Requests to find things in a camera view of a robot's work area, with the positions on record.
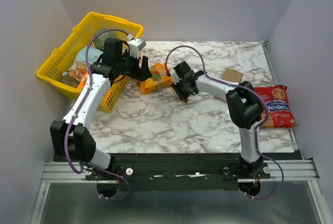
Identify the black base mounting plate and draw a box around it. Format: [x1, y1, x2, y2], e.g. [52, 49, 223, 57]
[85, 152, 271, 192]

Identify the aluminium rail frame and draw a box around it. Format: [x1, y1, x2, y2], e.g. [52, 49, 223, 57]
[31, 159, 330, 223]

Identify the orange cheese snack pack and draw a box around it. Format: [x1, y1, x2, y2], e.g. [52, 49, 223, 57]
[77, 72, 89, 91]

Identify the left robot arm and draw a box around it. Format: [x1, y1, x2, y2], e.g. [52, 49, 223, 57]
[50, 38, 152, 180]

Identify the yellow plastic basket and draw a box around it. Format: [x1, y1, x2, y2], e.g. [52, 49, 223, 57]
[36, 12, 151, 113]

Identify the brown cardboard express box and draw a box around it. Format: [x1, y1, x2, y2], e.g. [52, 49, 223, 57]
[214, 67, 244, 103]

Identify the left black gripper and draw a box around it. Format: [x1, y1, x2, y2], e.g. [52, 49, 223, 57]
[117, 49, 153, 82]

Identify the green round melon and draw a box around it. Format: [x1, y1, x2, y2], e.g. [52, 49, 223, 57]
[93, 28, 117, 51]

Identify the purple cable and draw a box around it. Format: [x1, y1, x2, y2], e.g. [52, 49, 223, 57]
[165, 45, 285, 200]
[63, 28, 134, 202]

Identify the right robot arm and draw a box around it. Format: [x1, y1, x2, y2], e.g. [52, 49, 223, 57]
[166, 61, 263, 178]

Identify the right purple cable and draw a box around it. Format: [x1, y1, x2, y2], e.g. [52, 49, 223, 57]
[165, 45, 285, 200]

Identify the red candy bag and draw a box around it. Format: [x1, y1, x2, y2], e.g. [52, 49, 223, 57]
[254, 85, 298, 128]

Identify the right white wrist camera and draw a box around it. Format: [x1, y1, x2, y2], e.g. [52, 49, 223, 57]
[170, 67, 182, 84]

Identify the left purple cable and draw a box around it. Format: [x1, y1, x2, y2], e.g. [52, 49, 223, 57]
[63, 28, 134, 202]

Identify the light blue snack bag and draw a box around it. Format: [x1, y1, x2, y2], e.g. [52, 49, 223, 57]
[59, 46, 103, 88]

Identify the orange mango candy bag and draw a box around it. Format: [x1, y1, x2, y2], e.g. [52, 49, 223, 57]
[140, 63, 173, 94]

